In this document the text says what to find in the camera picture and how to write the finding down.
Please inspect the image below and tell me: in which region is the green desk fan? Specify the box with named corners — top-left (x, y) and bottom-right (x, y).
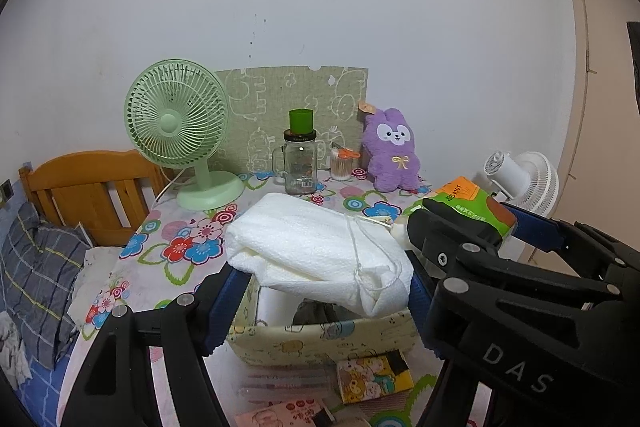
top-left (124, 61), bottom-right (246, 211)

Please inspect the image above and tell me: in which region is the white cloth bag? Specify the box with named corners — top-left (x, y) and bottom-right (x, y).
top-left (225, 193), bottom-right (416, 318)

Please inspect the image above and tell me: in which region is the clear striped packet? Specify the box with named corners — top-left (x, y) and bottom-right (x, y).
top-left (240, 367), bottom-right (341, 403)

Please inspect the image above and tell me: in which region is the white grey crumpled garment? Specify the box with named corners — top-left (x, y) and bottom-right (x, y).
top-left (0, 312), bottom-right (31, 388)

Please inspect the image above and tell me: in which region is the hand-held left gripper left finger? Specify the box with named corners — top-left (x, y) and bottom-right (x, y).
top-left (60, 267), bottom-right (251, 427)

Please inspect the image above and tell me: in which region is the purple plush bunny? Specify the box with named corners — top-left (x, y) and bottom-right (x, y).
top-left (359, 102), bottom-right (423, 194)

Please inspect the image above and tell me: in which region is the white fan cord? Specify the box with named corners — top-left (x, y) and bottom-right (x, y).
top-left (155, 169), bottom-right (183, 204)

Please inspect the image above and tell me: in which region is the glass jar mug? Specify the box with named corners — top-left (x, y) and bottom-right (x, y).
top-left (271, 129), bottom-right (321, 196)

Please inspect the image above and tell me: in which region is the white standing fan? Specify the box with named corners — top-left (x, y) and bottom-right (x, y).
top-left (482, 150), bottom-right (559, 212)

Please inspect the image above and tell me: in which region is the grey plaid pillow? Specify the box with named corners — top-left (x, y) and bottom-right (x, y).
top-left (0, 202), bottom-right (93, 370)

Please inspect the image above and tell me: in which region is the green plastic cup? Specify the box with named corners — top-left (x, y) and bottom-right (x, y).
top-left (288, 108), bottom-right (316, 132)

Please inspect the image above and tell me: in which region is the yellow printed storage box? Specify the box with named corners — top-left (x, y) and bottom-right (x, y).
top-left (225, 277), bottom-right (418, 365)

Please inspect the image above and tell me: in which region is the pink wipes packet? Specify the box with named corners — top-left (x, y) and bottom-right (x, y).
top-left (235, 398), bottom-right (326, 427)

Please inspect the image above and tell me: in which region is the yellow cartoon tissue packet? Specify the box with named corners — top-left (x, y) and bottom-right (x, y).
top-left (336, 349), bottom-right (415, 405)

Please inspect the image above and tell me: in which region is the white bed cloth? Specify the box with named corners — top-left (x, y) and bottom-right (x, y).
top-left (70, 246), bottom-right (128, 325)

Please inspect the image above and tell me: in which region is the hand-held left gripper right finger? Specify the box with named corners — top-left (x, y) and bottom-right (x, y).
top-left (406, 274), bottom-right (438, 353)

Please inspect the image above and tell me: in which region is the grey cloth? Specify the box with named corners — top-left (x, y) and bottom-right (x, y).
top-left (292, 299), bottom-right (361, 325)

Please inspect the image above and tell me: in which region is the green printed board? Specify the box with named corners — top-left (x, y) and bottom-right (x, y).
top-left (215, 66), bottom-right (368, 175)

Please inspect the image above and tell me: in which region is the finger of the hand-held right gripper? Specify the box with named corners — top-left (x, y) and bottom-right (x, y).
top-left (406, 209), bottom-right (621, 308)
top-left (500, 202), bottom-right (640, 270)

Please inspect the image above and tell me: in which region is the beige wooden door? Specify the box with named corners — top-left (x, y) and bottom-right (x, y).
top-left (532, 0), bottom-right (640, 268)

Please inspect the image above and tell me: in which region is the wooden bed headboard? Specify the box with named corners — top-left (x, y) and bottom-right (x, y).
top-left (19, 150), bottom-right (168, 248)

